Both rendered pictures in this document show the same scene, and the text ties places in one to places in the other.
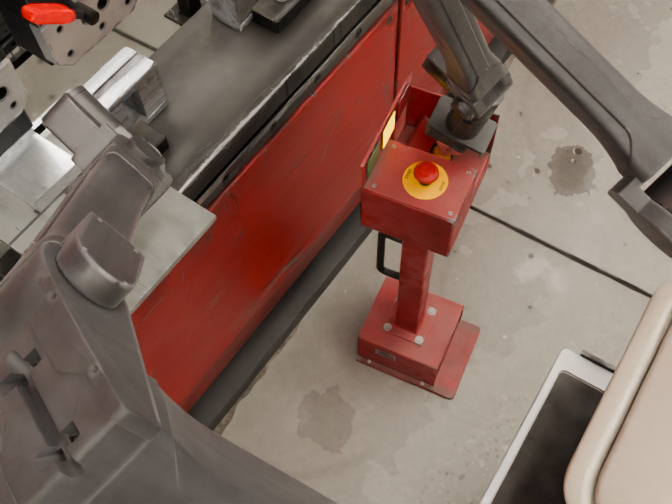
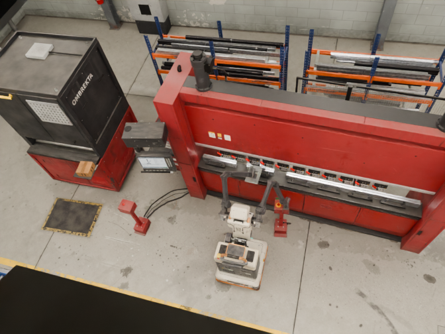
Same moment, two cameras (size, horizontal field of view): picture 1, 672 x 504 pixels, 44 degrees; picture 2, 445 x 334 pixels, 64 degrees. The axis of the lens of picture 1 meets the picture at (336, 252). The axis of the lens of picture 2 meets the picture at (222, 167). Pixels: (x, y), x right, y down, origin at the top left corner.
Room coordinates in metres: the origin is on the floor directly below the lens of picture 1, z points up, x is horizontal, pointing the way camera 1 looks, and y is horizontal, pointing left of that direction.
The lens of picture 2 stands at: (-0.27, -2.12, 5.20)
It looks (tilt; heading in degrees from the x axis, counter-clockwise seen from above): 57 degrees down; 80
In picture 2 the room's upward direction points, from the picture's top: 12 degrees counter-clockwise
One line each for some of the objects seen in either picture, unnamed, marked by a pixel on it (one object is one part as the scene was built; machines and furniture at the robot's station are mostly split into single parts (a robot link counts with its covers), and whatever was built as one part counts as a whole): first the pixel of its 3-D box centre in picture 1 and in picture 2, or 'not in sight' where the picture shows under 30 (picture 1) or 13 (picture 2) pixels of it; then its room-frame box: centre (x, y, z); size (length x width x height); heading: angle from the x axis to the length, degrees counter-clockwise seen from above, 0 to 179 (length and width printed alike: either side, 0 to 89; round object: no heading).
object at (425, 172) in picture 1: (425, 176); not in sight; (0.72, -0.15, 0.79); 0.04 x 0.04 x 0.04
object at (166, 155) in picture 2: not in sight; (157, 160); (-0.59, 0.77, 1.42); 0.45 x 0.12 x 0.36; 156
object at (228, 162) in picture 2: not in sight; (220, 160); (0.22, 0.76, 0.92); 0.50 x 0.06 x 0.10; 141
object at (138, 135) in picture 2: not in sight; (152, 150); (-0.60, 0.87, 1.53); 0.51 x 0.25 x 0.85; 156
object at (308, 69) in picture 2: not in sight; (364, 91); (2.75, 1.09, 0.87); 1.90 x 0.50 x 1.75; 145
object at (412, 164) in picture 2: not in sight; (307, 146); (1.16, 0.02, 1.66); 3.00 x 0.08 x 0.80; 141
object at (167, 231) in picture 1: (91, 216); (253, 174); (0.56, 0.31, 1.00); 0.26 x 0.18 x 0.01; 51
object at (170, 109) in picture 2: not in sight; (194, 136); (-0.01, 1.17, 1.15); 0.85 x 0.25 x 2.30; 51
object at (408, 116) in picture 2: not in sight; (311, 126); (1.24, 0.12, 1.89); 3.00 x 0.18 x 0.82; 141
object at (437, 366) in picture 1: (420, 335); (280, 227); (0.75, -0.19, 0.06); 0.25 x 0.20 x 0.12; 63
